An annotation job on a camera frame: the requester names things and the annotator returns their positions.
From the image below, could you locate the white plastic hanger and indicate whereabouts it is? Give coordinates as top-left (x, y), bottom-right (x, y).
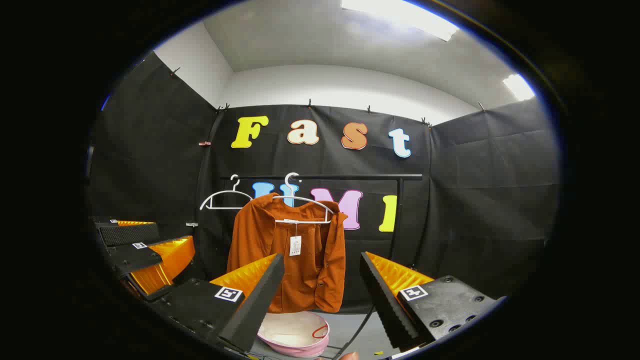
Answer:
top-left (199, 174), bottom-right (255, 211)
top-left (272, 172), bottom-right (335, 225)

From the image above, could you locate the long ceiling light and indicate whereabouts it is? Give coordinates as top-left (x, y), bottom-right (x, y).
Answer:
top-left (341, 0), bottom-right (460, 42)

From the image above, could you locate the rust orange jacket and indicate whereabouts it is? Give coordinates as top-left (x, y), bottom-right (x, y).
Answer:
top-left (226, 192), bottom-right (348, 314)

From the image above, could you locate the black backdrop cloth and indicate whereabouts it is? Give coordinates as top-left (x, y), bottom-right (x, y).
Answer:
top-left (86, 50), bottom-right (561, 316)

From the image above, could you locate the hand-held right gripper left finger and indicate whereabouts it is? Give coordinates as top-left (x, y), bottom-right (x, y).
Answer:
top-left (147, 253), bottom-right (286, 353)

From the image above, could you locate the pink laundry hamper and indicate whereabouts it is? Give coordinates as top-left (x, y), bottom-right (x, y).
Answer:
top-left (256, 311), bottom-right (331, 358)

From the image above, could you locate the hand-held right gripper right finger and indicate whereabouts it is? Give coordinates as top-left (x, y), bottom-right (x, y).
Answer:
top-left (359, 251), bottom-right (507, 353)

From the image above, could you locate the black cable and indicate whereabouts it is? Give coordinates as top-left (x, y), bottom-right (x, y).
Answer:
top-left (330, 304), bottom-right (376, 360)

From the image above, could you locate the small ceiling light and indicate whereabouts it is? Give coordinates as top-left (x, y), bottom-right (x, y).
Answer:
top-left (502, 73), bottom-right (536, 102)

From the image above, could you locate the black clothes rack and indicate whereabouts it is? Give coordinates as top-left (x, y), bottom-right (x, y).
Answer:
top-left (219, 173), bottom-right (424, 271)

